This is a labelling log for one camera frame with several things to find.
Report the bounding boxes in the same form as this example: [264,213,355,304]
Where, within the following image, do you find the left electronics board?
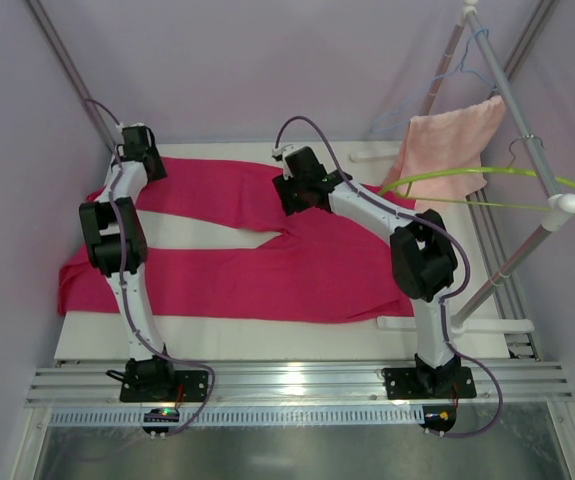
[142,407,180,440]

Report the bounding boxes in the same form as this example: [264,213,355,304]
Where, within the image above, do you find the green plastic hanger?
[380,167,547,212]

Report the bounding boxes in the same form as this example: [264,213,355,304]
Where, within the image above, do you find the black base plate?
[381,367,477,400]
[106,357,210,403]

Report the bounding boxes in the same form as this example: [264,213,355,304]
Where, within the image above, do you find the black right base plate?
[381,367,477,400]

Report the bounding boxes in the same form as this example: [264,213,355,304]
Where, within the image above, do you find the right electronics board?
[420,405,457,436]

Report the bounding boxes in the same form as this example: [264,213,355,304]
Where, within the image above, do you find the electronics board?
[420,405,457,436]
[142,407,180,440]

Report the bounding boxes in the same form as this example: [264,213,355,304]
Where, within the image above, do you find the slotted cable duct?
[48,404,423,428]

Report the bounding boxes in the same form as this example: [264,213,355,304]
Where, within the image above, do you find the aluminium front rail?
[25,360,573,407]

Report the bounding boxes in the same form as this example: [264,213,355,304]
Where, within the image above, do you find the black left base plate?
[106,357,210,403]

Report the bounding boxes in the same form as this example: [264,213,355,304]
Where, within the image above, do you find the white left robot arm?
[79,123,175,403]

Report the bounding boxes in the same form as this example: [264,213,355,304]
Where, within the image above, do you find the pink trousers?
[57,155,418,326]

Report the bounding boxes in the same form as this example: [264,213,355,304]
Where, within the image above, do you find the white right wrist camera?
[271,144,295,162]

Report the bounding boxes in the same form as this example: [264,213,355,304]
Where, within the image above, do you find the white clothes rack frame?
[349,0,575,335]

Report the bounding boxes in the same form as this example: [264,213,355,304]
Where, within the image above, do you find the light pink towel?
[382,96,506,212]

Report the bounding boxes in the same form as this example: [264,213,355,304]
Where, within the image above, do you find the blue wire hanger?
[369,27,498,134]

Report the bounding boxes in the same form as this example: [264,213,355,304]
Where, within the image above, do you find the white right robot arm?
[272,146,461,397]

